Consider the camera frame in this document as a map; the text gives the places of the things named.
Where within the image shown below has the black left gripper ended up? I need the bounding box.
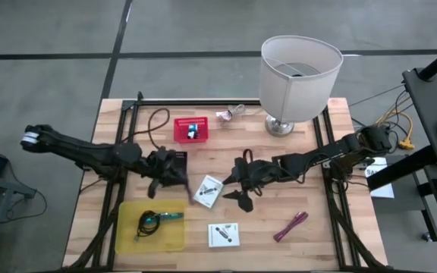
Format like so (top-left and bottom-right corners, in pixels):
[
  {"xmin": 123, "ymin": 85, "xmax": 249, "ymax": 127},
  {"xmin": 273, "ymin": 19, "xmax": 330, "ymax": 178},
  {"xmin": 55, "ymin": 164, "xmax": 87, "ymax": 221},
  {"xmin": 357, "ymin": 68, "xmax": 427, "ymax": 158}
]
[{"xmin": 146, "ymin": 149, "xmax": 191, "ymax": 199}]

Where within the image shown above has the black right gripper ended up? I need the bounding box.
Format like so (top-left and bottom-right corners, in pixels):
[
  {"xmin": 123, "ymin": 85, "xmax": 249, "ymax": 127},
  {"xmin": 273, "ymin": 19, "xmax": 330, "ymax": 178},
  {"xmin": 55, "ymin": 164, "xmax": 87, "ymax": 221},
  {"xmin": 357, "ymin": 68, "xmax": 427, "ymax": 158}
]
[{"xmin": 222, "ymin": 149, "xmax": 280, "ymax": 213}]

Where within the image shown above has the white printed leaflet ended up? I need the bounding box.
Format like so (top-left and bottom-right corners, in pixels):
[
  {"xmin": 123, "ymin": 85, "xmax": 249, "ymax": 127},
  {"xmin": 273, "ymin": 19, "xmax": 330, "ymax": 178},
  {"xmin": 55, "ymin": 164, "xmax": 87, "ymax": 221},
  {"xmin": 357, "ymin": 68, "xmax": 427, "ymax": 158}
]
[
  {"xmin": 193, "ymin": 174, "xmax": 225, "ymax": 209},
  {"xmin": 207, "ymin": 222, "xmax": 241, "ymax": 249}
]

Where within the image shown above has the magenta cable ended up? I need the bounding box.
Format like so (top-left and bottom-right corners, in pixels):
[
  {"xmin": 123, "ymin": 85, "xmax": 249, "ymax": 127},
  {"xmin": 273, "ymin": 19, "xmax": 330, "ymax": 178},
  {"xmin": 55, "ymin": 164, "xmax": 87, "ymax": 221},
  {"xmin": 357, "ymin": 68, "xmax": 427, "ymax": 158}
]
[{"xmin": 272, "ymin": 211, "xmax": 310, "ymax": 243}]

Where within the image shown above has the yellow translucent plastic bin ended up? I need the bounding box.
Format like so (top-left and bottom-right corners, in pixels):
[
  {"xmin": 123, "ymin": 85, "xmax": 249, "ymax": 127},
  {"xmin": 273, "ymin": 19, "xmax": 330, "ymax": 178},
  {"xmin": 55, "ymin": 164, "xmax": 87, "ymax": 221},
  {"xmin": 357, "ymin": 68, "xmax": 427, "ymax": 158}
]
[{"xmin": 114, "ymin": 199, "xmax": 187, "ymax": 255}]

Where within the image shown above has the red plastic mesh basket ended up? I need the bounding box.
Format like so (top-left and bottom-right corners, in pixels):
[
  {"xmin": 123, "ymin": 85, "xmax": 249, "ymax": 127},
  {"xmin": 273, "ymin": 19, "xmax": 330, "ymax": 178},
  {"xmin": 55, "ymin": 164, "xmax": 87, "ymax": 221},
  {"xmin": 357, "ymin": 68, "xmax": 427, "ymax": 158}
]
[{"xmin": 173, "ymin": 116, "xmax": 209, "ymax": 145}]

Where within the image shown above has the table lamp with grey shade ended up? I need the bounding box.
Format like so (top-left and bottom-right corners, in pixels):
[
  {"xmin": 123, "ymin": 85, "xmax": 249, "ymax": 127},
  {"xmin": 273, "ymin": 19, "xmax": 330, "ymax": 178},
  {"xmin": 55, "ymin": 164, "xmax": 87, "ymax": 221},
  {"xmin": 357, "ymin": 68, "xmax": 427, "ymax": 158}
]
[{"xmin": 258, "ymin": 35, "xmax": 344, "ymax": 138}]

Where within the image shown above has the white printed paper sheet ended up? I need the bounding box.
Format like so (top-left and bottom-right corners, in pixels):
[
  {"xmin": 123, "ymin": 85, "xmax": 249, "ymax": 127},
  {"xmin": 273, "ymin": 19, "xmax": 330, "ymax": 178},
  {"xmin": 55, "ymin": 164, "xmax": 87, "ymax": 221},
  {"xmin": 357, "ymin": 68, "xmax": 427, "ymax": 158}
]
[{"xmin": 364, "ymin": 155, "xmax": 396, "ymax": 199}]

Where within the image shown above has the black side workstation cart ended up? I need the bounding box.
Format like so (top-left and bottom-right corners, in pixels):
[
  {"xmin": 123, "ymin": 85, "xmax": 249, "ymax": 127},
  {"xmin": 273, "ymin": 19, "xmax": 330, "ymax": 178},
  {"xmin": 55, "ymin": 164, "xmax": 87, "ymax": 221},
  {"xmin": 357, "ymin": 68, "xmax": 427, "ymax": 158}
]
[{"xmin": 366, "ymin": 39, "xmax": 437, "ymax": 259}]

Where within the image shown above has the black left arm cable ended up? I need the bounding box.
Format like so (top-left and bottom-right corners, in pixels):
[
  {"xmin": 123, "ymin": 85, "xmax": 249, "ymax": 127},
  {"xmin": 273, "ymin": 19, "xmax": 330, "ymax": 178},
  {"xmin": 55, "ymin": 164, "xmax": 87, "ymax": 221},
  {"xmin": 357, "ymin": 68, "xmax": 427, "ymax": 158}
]
[{"xmin": 121, "ymin": 107, "xmax": 171, "ymax": 152}]

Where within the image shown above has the black floor cable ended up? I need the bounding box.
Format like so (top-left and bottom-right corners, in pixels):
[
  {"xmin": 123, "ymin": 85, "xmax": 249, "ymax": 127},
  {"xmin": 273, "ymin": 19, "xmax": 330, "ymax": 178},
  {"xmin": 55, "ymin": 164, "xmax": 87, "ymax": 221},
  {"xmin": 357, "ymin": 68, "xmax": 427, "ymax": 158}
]
[{"xmin": 5, "ymin": 189, "xmax": 49, "ymax": 225}]

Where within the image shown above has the yellow cable bundle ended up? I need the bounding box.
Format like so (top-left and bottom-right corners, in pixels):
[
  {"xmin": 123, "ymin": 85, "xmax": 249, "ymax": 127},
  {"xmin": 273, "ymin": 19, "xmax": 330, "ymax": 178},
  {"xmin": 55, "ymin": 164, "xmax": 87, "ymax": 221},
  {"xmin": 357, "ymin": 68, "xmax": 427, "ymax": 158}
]
[{"xmin": 373, "ymin": 102, "xmax": 417, "ymax": 151}]

